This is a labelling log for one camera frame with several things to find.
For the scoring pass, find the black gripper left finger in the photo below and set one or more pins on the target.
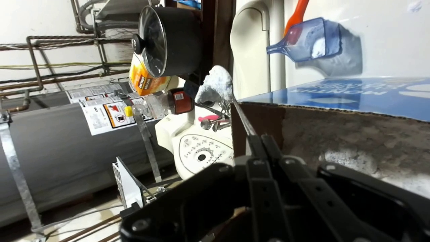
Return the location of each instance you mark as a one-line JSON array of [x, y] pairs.
[[202, 202]]

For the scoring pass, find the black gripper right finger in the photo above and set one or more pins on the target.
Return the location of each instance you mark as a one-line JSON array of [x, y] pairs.
[[350, 206]]

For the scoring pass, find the thin metal spoon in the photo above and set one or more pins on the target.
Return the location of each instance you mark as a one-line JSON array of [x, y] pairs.
[[217, 85]]

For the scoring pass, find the blue Tide detergent box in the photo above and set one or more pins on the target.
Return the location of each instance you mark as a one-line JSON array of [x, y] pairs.
[[350, 96]]

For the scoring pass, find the blue plastic scoop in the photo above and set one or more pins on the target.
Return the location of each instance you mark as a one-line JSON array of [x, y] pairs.
[[313, 38]]

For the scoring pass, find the metal fork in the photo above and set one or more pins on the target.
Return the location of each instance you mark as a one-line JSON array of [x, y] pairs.
[[219, 125]]

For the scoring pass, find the small pink object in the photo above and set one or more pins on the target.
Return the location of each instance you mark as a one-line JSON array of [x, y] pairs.
[[208, 119]]

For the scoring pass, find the grey water heater tank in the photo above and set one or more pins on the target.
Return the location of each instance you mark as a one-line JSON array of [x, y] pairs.
[[58, 152]]

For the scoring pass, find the grey pot with lid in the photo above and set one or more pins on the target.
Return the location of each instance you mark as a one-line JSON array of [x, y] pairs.
[[179, 41]]

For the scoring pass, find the white washing machine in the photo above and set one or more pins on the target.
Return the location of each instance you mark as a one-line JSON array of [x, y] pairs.
[[385, 27]]

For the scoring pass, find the orange spatula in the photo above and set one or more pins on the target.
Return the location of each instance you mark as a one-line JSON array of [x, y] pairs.
[[297, 15]]

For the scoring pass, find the metal wall pipes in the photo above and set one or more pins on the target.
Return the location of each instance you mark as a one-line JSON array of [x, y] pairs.
[[41, 54]]

